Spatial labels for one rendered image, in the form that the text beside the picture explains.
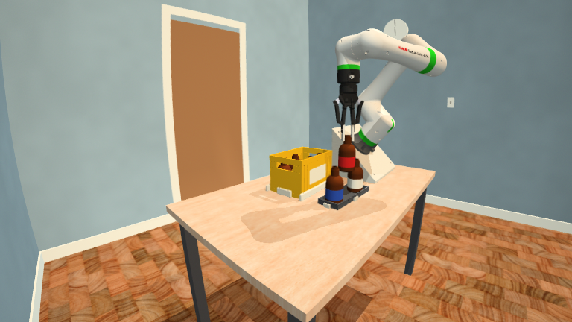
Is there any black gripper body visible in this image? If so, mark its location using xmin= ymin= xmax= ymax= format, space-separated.
xmin=338 ymin=84 xmax=358 ymax=107

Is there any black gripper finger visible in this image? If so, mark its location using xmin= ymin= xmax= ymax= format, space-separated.
xmin=333 ymin=98 xmax=348 ymax=141
xmin=349 ymin=98 xmax=364 ymax=141

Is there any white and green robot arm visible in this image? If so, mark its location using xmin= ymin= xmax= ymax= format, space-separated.
xmin=335 ymin=29 xmax=447 ymax=155

